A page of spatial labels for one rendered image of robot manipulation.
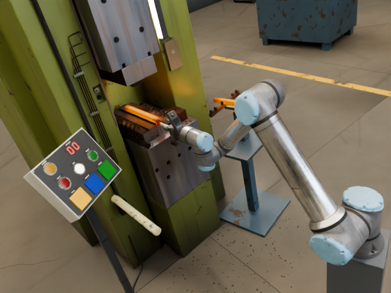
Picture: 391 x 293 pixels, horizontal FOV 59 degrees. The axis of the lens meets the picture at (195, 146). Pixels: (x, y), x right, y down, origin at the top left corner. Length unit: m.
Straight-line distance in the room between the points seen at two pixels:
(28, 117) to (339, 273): 1.86
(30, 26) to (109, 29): 0.33
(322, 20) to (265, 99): 4.09
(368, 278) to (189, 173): 1.12
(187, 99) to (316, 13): 3.39
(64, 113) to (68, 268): 1.35
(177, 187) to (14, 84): 1.10
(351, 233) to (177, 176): 1.09
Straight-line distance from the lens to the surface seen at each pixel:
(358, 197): 1.52
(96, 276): 2.66
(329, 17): 5.27
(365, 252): 1.64
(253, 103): 1.26
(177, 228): 2.31
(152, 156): 1.95
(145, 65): 1.86
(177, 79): 2.18
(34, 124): 2.30
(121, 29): 1.78
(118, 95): 2.37
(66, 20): 1.81
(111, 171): 1.70
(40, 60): 1.78
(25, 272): 3.01
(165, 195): 2.12
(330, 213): 1.39
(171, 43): 2.10
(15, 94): 2.23
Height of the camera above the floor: 1.89
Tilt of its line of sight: 32 degrees down
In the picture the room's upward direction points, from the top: 14 degrees counter-clockwise
